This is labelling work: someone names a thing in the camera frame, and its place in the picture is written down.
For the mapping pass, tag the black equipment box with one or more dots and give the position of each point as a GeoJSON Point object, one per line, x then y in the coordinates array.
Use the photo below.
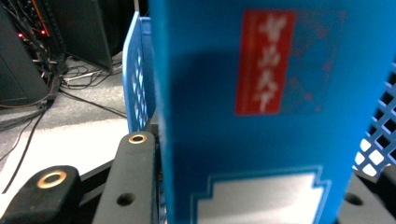
{"type": "Point", "coordinates": [18, 71]}

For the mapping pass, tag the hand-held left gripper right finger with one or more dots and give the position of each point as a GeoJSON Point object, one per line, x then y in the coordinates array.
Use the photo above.
{"type": "Point", "coordinates": [364, 208]}

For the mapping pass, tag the blue plastic file rack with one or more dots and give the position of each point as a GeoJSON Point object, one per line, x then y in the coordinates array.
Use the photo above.
{"type": "Point", "coordinates": [129, 46]}

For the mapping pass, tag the blue illustrated book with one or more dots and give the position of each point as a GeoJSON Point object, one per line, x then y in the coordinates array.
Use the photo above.
{"type": "Point", "coordinates": [218, 93]}

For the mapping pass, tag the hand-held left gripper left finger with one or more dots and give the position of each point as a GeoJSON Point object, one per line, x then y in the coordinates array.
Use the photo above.
{"type": "Point", "coordinates": [130, 174]}

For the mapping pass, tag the dark equipment case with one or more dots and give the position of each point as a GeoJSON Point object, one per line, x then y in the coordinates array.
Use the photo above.
{"type": "Point", "coordinates": [84, 31]}

